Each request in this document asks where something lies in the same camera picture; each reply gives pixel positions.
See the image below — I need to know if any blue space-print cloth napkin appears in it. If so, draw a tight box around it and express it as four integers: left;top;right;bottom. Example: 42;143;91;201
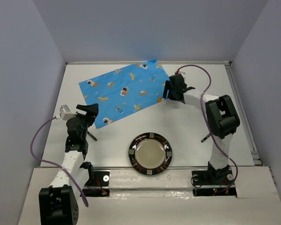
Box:
79;60;169;128

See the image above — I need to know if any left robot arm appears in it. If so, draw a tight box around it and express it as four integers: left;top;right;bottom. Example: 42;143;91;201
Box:
38;103;99;225

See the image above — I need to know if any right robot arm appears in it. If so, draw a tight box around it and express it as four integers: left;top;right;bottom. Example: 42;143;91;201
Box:
163;74;240;188

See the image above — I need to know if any black rimmed dinner plate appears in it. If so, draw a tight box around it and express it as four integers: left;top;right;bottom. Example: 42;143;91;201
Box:
128;132;173;176

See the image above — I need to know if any metal spoon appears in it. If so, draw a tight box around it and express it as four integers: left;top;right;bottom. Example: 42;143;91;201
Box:
87;131;97;141

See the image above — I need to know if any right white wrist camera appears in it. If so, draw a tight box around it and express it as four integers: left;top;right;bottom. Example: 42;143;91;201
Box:
175;69;185;76

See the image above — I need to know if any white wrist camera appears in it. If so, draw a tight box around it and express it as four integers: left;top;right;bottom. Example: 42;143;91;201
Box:
175;69;185;76
55;105;76;121

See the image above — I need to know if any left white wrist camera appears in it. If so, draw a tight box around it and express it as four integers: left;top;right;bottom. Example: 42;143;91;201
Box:
55;105;76;121

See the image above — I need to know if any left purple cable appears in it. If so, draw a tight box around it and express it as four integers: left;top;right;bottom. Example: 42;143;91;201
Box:
30;116;89;208

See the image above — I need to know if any purple cable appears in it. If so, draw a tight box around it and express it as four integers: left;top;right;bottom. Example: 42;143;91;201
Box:
30;116;89;208
177;65;239;188

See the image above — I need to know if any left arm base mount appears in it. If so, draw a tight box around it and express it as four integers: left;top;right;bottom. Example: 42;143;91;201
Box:
83;170;110;197

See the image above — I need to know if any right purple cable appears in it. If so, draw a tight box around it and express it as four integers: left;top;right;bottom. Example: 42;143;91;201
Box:
177;65;239;188

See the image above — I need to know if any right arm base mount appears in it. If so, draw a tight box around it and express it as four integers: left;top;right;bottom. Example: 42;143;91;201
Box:
190;170;237;197

